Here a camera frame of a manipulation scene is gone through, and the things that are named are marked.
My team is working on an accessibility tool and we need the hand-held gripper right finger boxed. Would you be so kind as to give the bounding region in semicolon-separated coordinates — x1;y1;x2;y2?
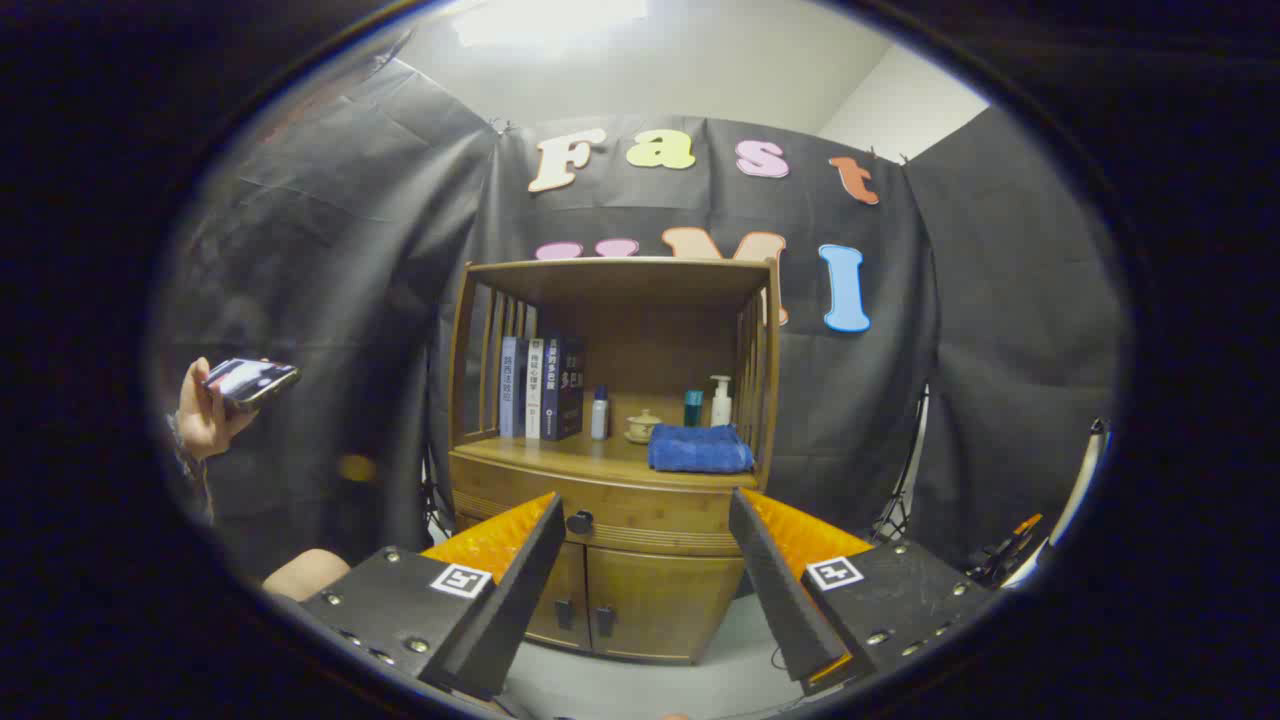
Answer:
728;488;1001;696

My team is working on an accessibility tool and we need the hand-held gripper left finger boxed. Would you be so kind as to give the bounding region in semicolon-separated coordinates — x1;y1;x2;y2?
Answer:
298;490;568;701

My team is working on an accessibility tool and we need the wooden drawer with black knob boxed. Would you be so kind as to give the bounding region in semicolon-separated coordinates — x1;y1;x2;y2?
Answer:
450;452;761;556

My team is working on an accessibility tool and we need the black smartphone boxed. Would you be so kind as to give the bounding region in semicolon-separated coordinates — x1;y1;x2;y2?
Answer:
203;358;301;413

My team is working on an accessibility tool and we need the wooden cabinet door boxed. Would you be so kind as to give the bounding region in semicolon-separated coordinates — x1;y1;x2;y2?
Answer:
585;546;746;665
525;540;591;653

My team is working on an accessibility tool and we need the wooden countertop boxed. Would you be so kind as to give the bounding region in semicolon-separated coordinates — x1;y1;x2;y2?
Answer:
452;395;761;491

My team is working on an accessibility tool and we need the wooden cabinet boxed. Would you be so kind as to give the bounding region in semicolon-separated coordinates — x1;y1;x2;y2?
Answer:
445;257;783;666

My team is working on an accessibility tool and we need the folded blue towel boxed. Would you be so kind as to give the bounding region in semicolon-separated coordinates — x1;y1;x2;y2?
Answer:
647;424;755;475

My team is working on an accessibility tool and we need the black light stand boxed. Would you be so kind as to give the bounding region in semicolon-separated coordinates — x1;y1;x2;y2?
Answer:
870;385;931;546

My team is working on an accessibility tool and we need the pale blue book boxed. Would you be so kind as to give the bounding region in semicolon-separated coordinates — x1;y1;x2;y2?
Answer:
498;336;529;439

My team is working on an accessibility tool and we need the white book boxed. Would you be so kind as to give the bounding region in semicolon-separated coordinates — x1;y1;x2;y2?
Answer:
525;338;546;441

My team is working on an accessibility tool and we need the person's leg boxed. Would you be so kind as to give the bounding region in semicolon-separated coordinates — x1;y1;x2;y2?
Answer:
262;548;351;603

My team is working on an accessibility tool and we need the dark blue book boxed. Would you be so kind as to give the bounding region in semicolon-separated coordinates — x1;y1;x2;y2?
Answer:
540;335;586;442

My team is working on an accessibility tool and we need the black orange device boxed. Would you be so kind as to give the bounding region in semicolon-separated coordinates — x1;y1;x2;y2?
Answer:
965;512;1046;586

